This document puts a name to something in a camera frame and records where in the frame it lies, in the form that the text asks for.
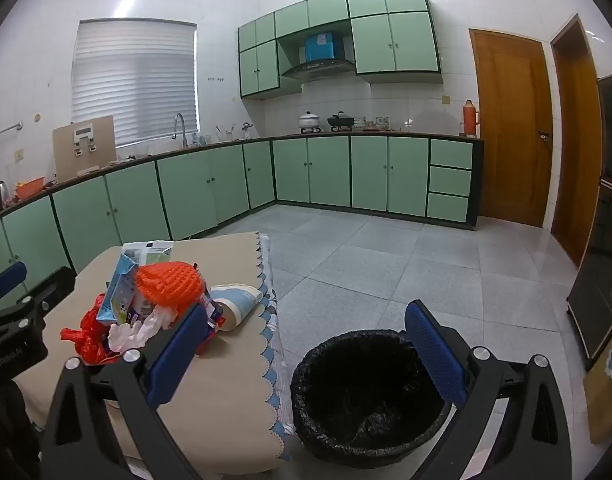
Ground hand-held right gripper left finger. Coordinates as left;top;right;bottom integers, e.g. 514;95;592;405
40;304;209;480

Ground wooden door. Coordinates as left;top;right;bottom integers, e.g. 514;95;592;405
550;14;604;267
468;28;554;228

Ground green wall cabinets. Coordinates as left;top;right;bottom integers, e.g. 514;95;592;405
237;0;444;100

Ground white green packet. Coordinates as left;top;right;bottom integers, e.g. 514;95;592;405
122;240;175;267

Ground white window blind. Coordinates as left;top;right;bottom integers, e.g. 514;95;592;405
70;20;199;148

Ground orange thermos flask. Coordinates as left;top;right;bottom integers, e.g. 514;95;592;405
460;100;482;138

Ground blue striped paper cup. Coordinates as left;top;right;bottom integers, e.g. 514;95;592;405
208;282;264;331

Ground cardboard box on counter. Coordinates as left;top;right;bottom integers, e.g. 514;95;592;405
52;115;117;181

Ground printed cardboard box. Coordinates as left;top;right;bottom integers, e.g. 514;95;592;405
583;332;612;446

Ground metal kitchen faucet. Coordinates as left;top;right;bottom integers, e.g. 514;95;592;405
173;113;189;150

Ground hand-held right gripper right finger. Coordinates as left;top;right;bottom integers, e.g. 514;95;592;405
405;300;574;480

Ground table with beige cloth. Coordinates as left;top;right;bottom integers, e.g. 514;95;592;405
10;231;293;463

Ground black wok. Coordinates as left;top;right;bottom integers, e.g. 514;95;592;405
327;111;355;132

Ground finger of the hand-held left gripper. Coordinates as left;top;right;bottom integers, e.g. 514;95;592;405
17;266;76;327
0;261;29;307

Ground orange foam fruit net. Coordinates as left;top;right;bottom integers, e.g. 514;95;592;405
136;261;207;311

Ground blue box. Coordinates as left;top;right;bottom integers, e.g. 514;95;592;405
305;32;337;61

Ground black lined trash bin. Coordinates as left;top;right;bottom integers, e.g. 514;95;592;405
290;329;459;468

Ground purple snack packet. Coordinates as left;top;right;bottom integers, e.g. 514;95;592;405
198;287;227;331

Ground range hood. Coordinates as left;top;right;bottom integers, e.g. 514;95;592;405
281;59;355;81

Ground orange plastic basin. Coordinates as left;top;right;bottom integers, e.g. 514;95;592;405
14;176;46;200

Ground white plastic bag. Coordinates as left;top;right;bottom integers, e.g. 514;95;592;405
107;305;179;356

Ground green base cabinets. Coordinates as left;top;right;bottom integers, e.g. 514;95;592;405
0;136;485;291

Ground blue milk carton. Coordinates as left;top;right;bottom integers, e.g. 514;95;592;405
96;252;141;325

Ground black glass cabinet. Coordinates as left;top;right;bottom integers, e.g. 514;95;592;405
566;69;612;371

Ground red plastic bag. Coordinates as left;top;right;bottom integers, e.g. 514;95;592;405
60;296;124;366

